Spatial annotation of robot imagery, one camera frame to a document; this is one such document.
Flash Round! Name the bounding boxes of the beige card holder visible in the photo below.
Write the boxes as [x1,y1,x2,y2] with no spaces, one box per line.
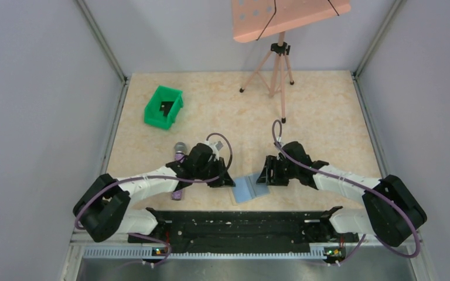
[231,172,270,205]

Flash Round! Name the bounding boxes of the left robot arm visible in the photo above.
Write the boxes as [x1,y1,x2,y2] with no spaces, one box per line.
[73,141,235,242]

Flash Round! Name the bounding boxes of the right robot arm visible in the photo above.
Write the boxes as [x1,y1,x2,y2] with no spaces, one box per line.
[257,142,428,247]

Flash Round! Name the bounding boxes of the purple glitter microphone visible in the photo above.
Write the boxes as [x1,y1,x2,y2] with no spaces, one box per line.
[171,142,188,201]

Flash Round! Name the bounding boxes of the black object in bin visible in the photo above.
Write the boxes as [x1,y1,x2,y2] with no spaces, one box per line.
[160,101,174,108]

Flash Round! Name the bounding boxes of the green plastic bin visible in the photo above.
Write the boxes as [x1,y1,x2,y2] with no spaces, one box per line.
[144,85,183,130]

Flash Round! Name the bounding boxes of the pink music stand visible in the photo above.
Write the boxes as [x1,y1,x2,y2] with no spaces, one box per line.
[231,0,351,124]

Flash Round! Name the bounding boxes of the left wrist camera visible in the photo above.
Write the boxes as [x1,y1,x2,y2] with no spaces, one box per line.
[204,140,223,156]

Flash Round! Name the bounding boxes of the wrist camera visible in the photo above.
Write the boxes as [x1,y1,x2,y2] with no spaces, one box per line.
[204,140,223,156]
[274,136,283,151]

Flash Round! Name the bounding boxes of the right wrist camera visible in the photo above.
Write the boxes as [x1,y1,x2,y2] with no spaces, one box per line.
[274,136,283,151]

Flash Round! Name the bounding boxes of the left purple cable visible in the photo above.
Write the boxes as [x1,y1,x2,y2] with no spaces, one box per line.
[73,133,234,231]

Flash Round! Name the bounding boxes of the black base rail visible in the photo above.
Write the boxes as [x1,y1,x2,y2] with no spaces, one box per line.
[150,210,359,254]

